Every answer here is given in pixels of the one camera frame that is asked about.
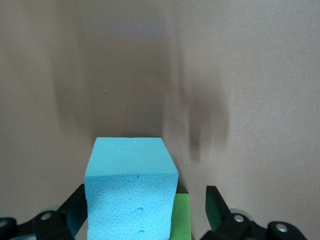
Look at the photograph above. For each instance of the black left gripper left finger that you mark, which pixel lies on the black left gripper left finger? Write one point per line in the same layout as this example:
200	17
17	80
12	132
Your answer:
50	227

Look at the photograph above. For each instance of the brown paper table cover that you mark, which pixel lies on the brown paper table cover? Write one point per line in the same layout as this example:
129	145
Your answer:
160	62

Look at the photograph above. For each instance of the light blue foam cube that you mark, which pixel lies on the light blue foam cube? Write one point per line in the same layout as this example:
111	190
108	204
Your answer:
130	190

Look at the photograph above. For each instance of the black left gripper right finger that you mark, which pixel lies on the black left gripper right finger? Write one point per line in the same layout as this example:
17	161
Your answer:
237	230

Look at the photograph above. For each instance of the green foam cube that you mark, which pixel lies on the green foam cube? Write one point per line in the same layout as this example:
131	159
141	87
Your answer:
181	217

